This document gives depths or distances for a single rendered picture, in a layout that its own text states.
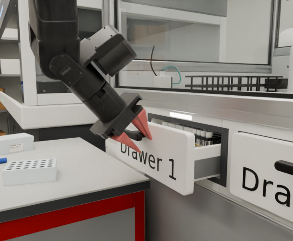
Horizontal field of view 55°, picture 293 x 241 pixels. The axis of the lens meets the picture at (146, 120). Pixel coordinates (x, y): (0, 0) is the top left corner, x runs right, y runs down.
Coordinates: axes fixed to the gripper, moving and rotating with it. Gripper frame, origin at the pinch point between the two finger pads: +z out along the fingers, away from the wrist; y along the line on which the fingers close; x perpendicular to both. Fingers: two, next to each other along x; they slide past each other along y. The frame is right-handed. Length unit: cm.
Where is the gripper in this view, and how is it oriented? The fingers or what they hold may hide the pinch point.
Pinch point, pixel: (142, 143)
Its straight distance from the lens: 56.0
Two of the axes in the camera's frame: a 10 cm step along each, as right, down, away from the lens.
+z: 5.9, 6.7, 4.5
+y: 6.2, -7.3, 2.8
